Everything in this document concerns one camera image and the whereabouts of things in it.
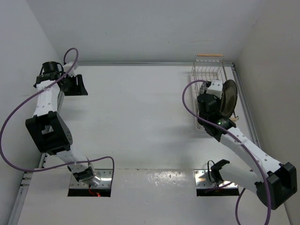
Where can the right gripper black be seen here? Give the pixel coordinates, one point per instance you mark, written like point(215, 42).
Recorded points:
point(218, 103)

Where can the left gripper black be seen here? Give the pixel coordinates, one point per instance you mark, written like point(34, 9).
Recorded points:
point(77, 90)

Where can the black checkered rim plate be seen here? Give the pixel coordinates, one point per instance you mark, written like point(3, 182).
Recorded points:
point(229, 98)

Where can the blue floral white plate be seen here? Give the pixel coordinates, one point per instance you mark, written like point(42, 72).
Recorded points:
point(203, 87)

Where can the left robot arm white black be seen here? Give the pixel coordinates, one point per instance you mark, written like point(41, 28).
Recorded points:
point(46, 127)

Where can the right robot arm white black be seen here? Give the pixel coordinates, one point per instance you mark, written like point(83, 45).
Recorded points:
point(272, 181)

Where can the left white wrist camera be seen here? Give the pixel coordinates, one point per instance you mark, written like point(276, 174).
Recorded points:
point(71, 67)

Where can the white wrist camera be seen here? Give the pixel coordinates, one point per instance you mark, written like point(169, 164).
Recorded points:
point(71, 67)
point(215, 88)

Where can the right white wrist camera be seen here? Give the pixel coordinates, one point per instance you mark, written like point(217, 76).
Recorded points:
point(215, 88)

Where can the wire dish rack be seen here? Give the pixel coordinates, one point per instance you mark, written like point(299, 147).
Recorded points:
point(211, 67)

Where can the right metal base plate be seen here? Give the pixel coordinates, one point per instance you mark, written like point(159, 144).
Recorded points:
point(202, 181)

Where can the metal base plate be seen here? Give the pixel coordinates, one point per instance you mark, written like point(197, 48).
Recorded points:
point(102, 180)
point(202, 181)

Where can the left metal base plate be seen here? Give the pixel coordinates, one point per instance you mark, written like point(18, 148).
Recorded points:
point(102, 180)

